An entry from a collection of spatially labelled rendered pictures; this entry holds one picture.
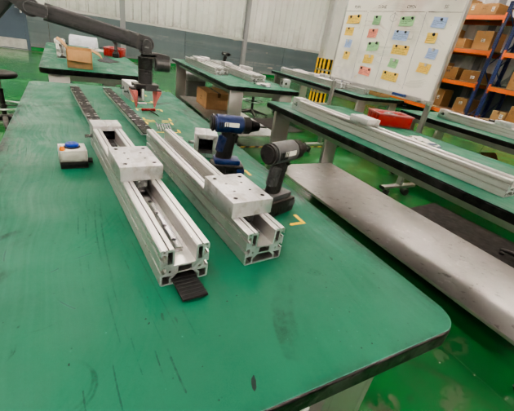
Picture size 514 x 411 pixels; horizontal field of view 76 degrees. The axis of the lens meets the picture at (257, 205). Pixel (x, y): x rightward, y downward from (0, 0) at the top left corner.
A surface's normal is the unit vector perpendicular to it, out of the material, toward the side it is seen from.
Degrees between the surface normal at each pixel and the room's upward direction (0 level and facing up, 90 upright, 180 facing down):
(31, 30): 90
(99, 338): 0
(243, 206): 90
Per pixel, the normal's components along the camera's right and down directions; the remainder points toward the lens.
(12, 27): 0.45, 0.46
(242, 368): 0.15, -0.88
